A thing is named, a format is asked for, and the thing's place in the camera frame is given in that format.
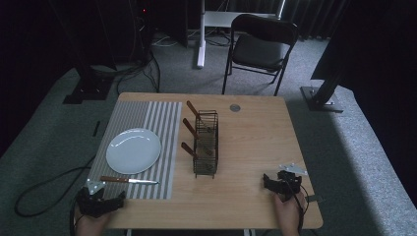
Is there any black stand with base plate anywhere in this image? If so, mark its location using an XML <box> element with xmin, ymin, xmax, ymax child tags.
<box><xmin>48</xmin><ymin>0</ymin><xmax>115</xmax><ymax>105</ymax></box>

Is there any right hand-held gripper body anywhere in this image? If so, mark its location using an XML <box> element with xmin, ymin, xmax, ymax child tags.
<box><xmin>275</xmin><ymin>162</ymin><xmax>309</xmax><ymax>202</ymax></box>

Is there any bundle of black cables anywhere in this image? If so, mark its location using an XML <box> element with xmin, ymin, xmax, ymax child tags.
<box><xmin>91</xmin><ymin>48</ymin><xmax>162</xmax><ymax>96</ymax></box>

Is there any person's right hand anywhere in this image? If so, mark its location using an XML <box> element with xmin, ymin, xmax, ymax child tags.
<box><xmin>273</xmin><ymin>192</ymin><xmax>309</xmax><ymax>236</ymax></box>

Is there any wooden-handled table knife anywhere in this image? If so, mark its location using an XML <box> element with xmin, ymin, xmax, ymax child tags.
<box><xmin>99</xmin><ymin>175</ymin><xmax>160</xmax><ymax>186</ymax></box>

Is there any black floor cable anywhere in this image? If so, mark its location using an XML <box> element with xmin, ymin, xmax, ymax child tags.
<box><xmin>14</xmin><ymin>155</ymin><xmax>96</xmax><ymax>218</ymax></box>

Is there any black stand with grey base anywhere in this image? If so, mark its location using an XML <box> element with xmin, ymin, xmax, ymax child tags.
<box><xmin>300</xmin><ymin>58</ymin><xmax>348</xmax><ymax>114</ymax></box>

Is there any person's left hand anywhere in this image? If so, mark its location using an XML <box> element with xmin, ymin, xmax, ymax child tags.
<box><xmin>74</xmin><ymin>206</ymin><xmax>112</xmax><ymax>236</ymax></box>

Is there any white desk frame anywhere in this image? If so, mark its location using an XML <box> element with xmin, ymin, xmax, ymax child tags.
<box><xmin>196</xmin><ymin>0</ymin><xmax>287</xmax><ymax>69</ymax></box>

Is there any black wire cutlery rack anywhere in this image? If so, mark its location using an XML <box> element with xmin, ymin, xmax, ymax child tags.
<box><xmin>192</xmin><ymin>109</ymin><xmax>219</xmax><ymax>180</ymax></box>

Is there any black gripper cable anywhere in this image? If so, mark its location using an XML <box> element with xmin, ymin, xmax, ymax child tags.
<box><xmin>284</xmin><ymin>173</ymin><xmax>311</xmax><ymax>235</ymax></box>

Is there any grey striped placemat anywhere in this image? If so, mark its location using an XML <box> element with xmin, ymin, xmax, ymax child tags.
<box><xmin>86</xmin><ymin>100</ymin><xmax>183</xmax><ymax>201</ymax></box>

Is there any wooden-handled utensil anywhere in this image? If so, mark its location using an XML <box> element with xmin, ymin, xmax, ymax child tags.
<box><xmin>186</xmin><ymin>99</ymin><xmax>213</xmax><ymax>134</ymax></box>
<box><xmin>180</xmin><ymin>141</ymin><xmax>210</xmax><ymax>171</ymax></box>
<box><xmin>182</xmin><ymin>117</ymin><xmax>214</xmax><ymax>155</ymax></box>

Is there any black folding chair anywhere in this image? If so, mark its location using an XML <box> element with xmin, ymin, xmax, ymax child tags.
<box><xmin>221</xmin><ymin>13</ymin><xmax>300</xmax><ymax>97</ymax></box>

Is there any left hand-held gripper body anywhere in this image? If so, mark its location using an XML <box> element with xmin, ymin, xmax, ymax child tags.
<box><xmin>76</xmin><ymin>178</ymin><xmax>123</xmax><ymax>219</ymax></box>

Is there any white round plate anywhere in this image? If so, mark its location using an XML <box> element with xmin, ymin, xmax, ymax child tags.
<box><xmin>105</xmin><ymin>127</ymin><xmax>162</xmax><ymax>175</ymax></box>

